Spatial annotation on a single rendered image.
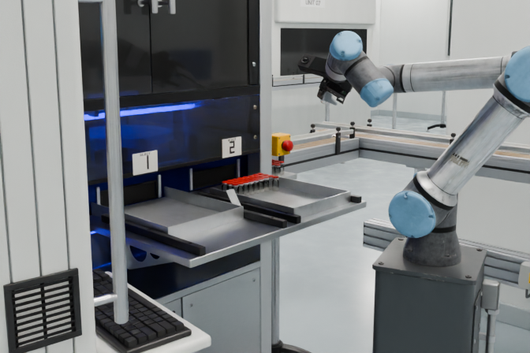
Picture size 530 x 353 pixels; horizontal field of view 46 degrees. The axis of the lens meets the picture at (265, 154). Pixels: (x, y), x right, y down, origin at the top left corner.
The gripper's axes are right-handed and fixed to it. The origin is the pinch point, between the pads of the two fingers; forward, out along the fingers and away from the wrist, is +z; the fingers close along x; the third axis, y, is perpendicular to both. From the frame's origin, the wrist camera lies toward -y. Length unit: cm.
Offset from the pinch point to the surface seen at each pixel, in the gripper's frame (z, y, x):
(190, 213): 1, -12, -51
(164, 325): -49, 6, -78
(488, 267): 73, 83, 3
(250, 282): 47, 10, -55
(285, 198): 14.4, 6.6, -30.2
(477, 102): 106, 51, 80
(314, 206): -0.8, 15.7, -31.0
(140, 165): -3, -31, -48
